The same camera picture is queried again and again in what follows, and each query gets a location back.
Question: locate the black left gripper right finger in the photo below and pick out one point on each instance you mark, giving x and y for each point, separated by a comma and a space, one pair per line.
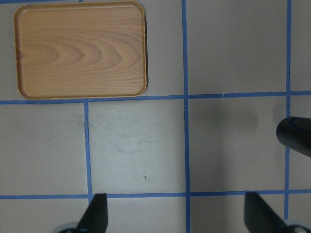
259, 217

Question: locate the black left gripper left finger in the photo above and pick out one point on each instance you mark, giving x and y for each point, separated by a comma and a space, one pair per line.
95, 218

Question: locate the dark wine bottle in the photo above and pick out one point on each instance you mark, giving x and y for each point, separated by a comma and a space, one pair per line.
295, 133

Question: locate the wooden tray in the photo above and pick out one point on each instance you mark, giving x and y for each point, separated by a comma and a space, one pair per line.
81, 50

